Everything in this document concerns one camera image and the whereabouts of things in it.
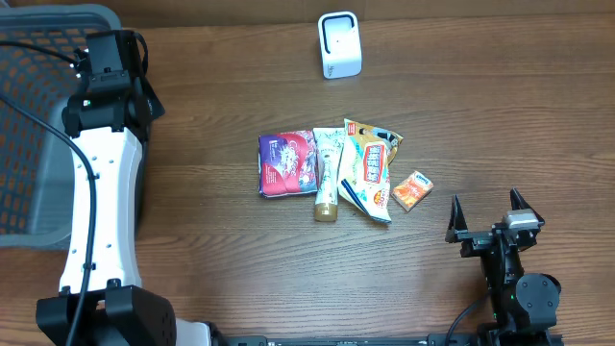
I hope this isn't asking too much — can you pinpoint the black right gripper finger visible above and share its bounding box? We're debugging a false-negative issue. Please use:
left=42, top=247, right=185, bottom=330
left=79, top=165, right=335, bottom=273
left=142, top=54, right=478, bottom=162
left=445, top=194, right=468, bottom=243
left=509, top=187, right=545, bottom=224

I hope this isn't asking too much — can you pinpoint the small orange juice carton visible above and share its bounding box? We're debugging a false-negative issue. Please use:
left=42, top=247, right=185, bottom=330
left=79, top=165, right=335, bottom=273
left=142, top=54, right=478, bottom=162
left=391, top=171, right=433, bottom=211

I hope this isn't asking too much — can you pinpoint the grey plastic basket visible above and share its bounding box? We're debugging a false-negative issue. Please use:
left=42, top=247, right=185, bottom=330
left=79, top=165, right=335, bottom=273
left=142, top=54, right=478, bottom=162
left=1, top=4, right=122, bottom=250

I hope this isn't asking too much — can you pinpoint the yellow snack bag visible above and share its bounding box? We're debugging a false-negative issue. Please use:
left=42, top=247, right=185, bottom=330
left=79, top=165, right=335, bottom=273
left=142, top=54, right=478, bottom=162
left=337, top=118, right=404, bottom=224

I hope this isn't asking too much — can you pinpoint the white tube gold cap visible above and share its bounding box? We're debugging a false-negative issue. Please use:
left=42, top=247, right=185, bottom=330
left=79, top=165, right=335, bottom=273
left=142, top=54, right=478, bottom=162
left=313, top=128, right=345, bottom=222

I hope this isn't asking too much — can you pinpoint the red purple pouch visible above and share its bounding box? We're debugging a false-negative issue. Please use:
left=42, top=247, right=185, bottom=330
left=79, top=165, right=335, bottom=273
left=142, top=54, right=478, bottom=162
left=258, top=130, right=317, bottom=198

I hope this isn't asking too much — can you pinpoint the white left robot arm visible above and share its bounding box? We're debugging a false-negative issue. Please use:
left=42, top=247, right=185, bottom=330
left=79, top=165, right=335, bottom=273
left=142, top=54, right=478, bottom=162
left=36, top=30, right=213, bottom=345

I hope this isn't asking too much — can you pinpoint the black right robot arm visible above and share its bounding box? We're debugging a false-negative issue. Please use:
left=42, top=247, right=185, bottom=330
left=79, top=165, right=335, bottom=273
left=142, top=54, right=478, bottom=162
left=443, top=188, right=564, bottom=346

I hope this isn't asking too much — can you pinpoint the white barcode scanner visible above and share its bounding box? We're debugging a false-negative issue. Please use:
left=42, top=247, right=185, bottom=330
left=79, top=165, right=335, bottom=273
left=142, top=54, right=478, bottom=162
left=317, top=11, right=362, bottom=80

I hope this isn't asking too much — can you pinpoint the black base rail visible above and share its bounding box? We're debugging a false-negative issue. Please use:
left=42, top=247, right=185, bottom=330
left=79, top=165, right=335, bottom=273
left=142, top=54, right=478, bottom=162
left=211, top=334, right=565, bottom=346

